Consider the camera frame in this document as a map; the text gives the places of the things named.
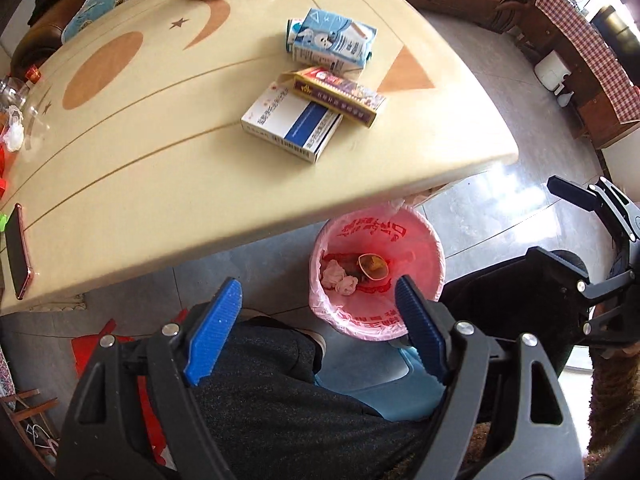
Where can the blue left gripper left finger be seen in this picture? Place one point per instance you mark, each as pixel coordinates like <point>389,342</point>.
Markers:
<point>211,328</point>

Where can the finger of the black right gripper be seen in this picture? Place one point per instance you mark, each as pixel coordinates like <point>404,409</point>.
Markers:
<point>584,197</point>

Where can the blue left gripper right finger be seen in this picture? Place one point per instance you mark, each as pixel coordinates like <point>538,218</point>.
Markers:
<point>426,336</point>

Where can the blue milk carton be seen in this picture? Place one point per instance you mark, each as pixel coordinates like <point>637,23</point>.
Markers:
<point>334,42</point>

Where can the red paper cup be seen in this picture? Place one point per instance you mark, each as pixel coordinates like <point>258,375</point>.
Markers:
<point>373,267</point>

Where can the pink-lined trash bin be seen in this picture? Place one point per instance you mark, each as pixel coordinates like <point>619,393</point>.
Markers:
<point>356,262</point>

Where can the blue plastic stool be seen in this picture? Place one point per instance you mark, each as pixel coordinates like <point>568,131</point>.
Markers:
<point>390,379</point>

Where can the checkered cloth side table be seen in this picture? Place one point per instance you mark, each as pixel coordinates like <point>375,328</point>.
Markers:
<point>605,99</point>

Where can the dark trouser leg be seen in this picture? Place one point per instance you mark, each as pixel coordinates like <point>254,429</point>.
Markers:
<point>270,420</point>

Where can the crumpled white tissue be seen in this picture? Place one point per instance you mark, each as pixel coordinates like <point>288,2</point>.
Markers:
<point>334,277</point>

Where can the white kettle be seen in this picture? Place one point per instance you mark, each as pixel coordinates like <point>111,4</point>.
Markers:
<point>551,72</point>

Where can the pink-cased smartphone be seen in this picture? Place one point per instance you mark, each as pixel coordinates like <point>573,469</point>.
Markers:
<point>19,261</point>

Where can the purple gold flat box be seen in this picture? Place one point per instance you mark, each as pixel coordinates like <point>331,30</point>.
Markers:
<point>341,95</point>

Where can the crumpled clear plastic wrap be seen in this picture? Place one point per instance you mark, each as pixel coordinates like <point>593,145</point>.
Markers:
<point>13,133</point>

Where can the red tray with green toys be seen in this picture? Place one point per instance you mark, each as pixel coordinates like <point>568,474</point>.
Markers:
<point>3,181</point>

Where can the glass teapot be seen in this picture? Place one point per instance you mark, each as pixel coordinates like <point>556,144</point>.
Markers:
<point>15,92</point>

